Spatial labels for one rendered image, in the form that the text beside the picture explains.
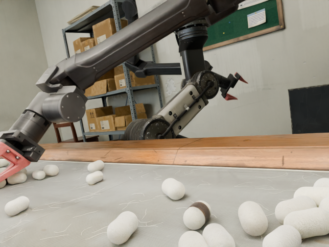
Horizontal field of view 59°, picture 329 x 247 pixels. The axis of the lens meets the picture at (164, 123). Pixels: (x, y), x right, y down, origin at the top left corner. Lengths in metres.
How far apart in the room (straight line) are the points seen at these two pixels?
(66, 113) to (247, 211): 0.40
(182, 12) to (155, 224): 0.41
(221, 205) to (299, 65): 2.12
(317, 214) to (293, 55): 2.19
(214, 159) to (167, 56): 2.69
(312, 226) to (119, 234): 0.15
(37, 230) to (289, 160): 0.31
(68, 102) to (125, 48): 0.15
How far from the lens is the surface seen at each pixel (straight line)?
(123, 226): 0.26
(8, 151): 0.59
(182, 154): 0.50
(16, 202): 0.43
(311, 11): 2.38
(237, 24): 2.60
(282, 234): 0.22
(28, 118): 0.61
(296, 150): 0.42
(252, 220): 0.24
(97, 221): 0.33
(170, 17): 0.59
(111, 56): 0.61
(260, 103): 2.53
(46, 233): 0.34
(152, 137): 0.89
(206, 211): 0.27
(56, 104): 0.56
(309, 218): 0.24
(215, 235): 0.22
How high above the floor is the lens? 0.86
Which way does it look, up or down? 5 degrees down
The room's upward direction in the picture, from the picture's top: 9 degrees counter-clockwise
